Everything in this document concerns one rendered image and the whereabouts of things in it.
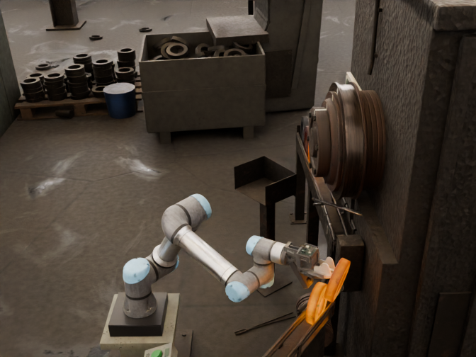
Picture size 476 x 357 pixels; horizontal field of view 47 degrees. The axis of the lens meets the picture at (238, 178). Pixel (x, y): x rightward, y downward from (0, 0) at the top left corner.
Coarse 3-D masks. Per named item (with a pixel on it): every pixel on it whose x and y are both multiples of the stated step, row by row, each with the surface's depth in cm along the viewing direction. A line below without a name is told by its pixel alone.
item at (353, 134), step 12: (336, 84) 213; (348, 84) 217; (348, 96) 207; (348, 108) 203; (360, 108) 203; (348, 120) 201; (360, 120) 201; (348, 132) 200; (360, 132) 200; (348, 144) 199; (360, 144) 200; (348, 156) 200; (360, 156) 201; (348, 168) 203; (360, 168) 203; (348, 180) 206; (360, 180) 207; (336, 192) 221; (348, 192) 213
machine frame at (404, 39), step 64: (384, 0) 198; (448, 0) 152; (384, 64) 201; (448, 64) 158; (448, 128) 165; (384, 192) 208; (448, 192) 176; (384, 256) 197; (448, 256) 192; (384, 320) 207; (448, 320) 206
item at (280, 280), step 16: (256, 160) 297; (272, 160) 294; (240, 176) 294; (256, 176) 302; (272, 176) 299; (288, 176) 287; (240, 192) 292; (256, 192) 290; (272, 192) 275; (288, 192) 283; (272, 208) 292; (272, 224) 297; (272, 288) 312
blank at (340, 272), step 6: (342, 258) 189; (342, 264) 186; (348, 264) 188; (336, 270) 184; (342, 270) 184; (336, 276) 183; (342, 276) 184; (330, 282) 183; (336, 282) 183; (342, 282) 193; (330, 288) 184; (336, 288) 183; (324, 294) 186; (330, 294) 184; (336, 294) 191; (330, 300) 187
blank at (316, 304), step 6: (318, 282) 200; (318, 288) 196; (324, 288) 199; (312, 294) 195; (318, 294) 195; (312, 300) 194; (318, 300) 194; (324, 300) 203; (312, 306) 194; (318, 306) 196; (324, 306) 205; (306, 312) 195; (312, 312) 194; (318, 312) 201; (306, 318) 196; (312, 318) 194
